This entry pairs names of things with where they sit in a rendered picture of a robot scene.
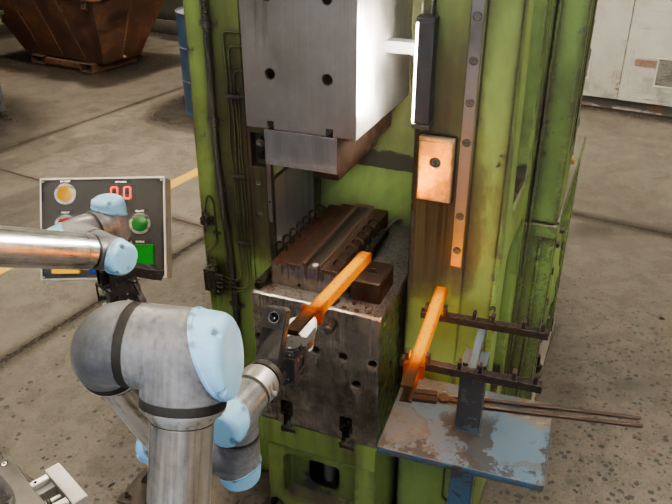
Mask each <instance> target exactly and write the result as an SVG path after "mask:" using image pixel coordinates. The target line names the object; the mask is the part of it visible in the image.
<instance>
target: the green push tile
mask: <svg viewBox="0 0 672 504"><path fill-rule="evenodd" d="M134 246H135V248H136V250H137V254H138V258H137V261H136V262H137V263H144V264H153V265H155V256H154V244H143V245H134Z"/></svg>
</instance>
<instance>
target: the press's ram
mask: <svg viewBox="0 0 672 504"><path fill-rule="evenodd" d="M412 11H413V0H239V14H240V30H241V45H242V61H243V76H244V91H245V107H246V122H247V126H252V127H259V128H267V129H269V128H270V127H272V126H273V125H274V130H281V131H289V132H296V133H304V134H311V135H318V136H326V137H327V136H328V135H330V134H331V133H332V132H333V138H341V139H348V140H357V139H359V138H360V137H361V136H362V135H363V134H364V133H365V132H367V131H368V130H369V129H370V128H371V127H372V126H374V125H375V124H376V123H377V122H378V121H379V120H381V119H382V118H383V117H384V116H385V115H386V114H388V113H389V112H390V111H391V110H392V109H393V108H394V107H396V106H397V105H398V104H399V103H400V102H401V101H403V100H404V99H405V98H406V97H407V96H408V95H409V76H410V55H415V52H416V39H411V33H412Z"/></svg>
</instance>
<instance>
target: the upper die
mask: <svg viewBox="0 0 672 504"><path fill-rule="evenodd" d="M391 116H392V110H391V111H390V112H389V113H388V114H386V115H385V116H384V117H383V118H382V119H381V120H379V121H378V122H377V123H376V124H375V125H374V126H372V127H371V128H370V129H369V130H368V131H367V132H365V133H364V134H363V135H362V136H361V137H360V138H359V139H357V140H348V139H341V138H333V132H332V133H331V134H330V135H328V136H327V137H326V136H318V135H311V134H304V133H296V132H289V131H281V130H274V125H273V126H272V127H270V128H269V129H267V128H265V129H264V139H265V158H266V164H270V165H276V166H283V167H289V168H296V169H302V170H309V171H315V172H322V173H328V174H335V175H338V174H339V173H340V172H341V171H342V170H343V169H344V168H345V167H346V166H347V165H348V164H350V163H351V162H352V161H353V160H354V159H355V158H356V157H357V156H358V155H359V154H360V153H362V152H363V151H364V150H365V149H366V148H367V147H368V146H369V145H370V144H371V143H372V142H374V141H375V140H376V139H377V138H378V137H379V136H380V135H381V134H382V133H383V132H384V131H386V130H387V129H388V128H389V127H390V126H391Z"/></svg>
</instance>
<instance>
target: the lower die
mask: <svg viewBox="0 0 672 504"><path fill-rule="evenodd" d="M358 206H360V207H366V208H368V210H367V211H366V212H365V213H364V214H363V215H362V216H361V217H360V218H359V220H358V221H357V222H356V223H355V224H354V225H353V226H352V227H351V229H350V230H349V231H348V232H347V233H346V234H345V235H344V236H343V238H342V239H341V240H340V241H339V242H338V243H337V244H336V245H335V247H334V248H333V249H332V250H331V251H330V252H329V253H328V254H327V256H326V257H325V258H324V259H323V260H322V261H321V262H320V263H319V264H318V266H317V270H314V269H309V268H306V263H307V262H308V260H309V259H310V258H311V257H312V256H313V255H314V254H315V253H316V252H317V251H318V250H319V249H320V247H321V246H322V245H323V244H324V243H325V242H326V241H327V240H328V239H329V238H330V237H331V236H332V235H333V233H334V232H335V231H336V230H337V229H338V228H339V227H340V226H341V225H342V224H343V223H344V222H345V220H346V219H347V218H348V217H349V216H350V215H351V214H352V213H353V212H354V211H355V210H356V209H357V208H358ZM372 218H374V219H377V220H378V221H379V223H380V231H381V230H382V229H385V228H386V227H387V226H388V211H386V210H381V209H375V208H374V206H370V205H364V204H357V205H356V206H353V205H347V204H342V205H341V206H337V205H331V204H330V205H329V206H328V207H327V208H326V212H325V213H324V211H323V212H322V213H321V214H320V218H319V219H318V217H317V218H316V219H315V220H314V225H312V223H311V224H310V225H309V226H307V227H308V230H306V231H305V229H304V230H303V231H302V232H301V237H300V238H299V235H298V236H297V237H296V238H295V239H294V240H295V243H293V244H292V242H291V243H290V244H289V245H288V246H287V247H288V251H285V249H284V250H283V251H282V252H281V253H280V254H279V255H278V256H277V257H276V258H275V259H274V260H273V261H272V262H271V273H272V283H276V284H281V285H286V286H290V287H295V288H299V289H304V290H309V291H314V292H318V293H321V292H322V291H323V290H324V289H325V288H326V287H327V286H328V285H329V284H330V283H331V282H332V281H333V279H334V278H335V277H336V276H337V275H338V274H339V273H340V272H341V271H342V270H343V269H344V264H343V263H342V262H341V261H337V262H336V263H335V265H333V261H334V260H335V259H342V260H344V261H345V263H346V266H347V265H348V264H349V263H350V256H349V255H348V254H342V257H339V255H340V253H341V252H343V251H347V252H349V253H350V254H351V255H352V260H353V259H354V257H355V256H356V249H355V248H354V247H348V250H345V248H346V246H347V245H349V244H353V245H355V246H356V247H357V248H358V253H359V252H360V251H362V243H361V241H359V240H354V242H353V243H351V241H352V239H353V238H355V237H358V236H357V234H358V232H360V231H365V232H367V233H368V234H369V244H370V243H371V241H372V234H373V231H372V228H370V227H365V230H362V229H363V226H364V225H371V226H373V227H374V230H375V237H376V235H377V232H378V224H377V222H376V221H371V222H370V224H368V221H369V220H370V219H372ZM358 238H360V239H362V240H363V242H364V251H365V249H366V246H367V235H366V234H364V233H361V234H360V235H359V237H358ZM298 284H300V285H301V287H298Z"/></svg>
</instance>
